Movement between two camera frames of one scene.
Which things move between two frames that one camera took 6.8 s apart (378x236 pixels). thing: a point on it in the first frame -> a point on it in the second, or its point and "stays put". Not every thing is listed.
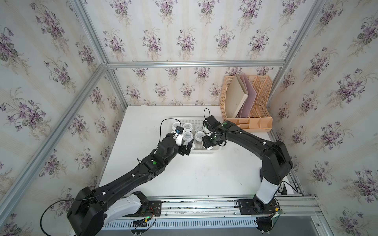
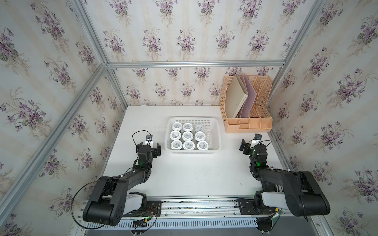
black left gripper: x=182 y=148 -> x=156 y=152
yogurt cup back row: x=198 y=128 stays put
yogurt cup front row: x=188 y=135 stays put
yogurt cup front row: x=188 y=127 stays put
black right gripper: x=205 y=143 -> x=242 y=144
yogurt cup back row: x=174 y=125 stays put
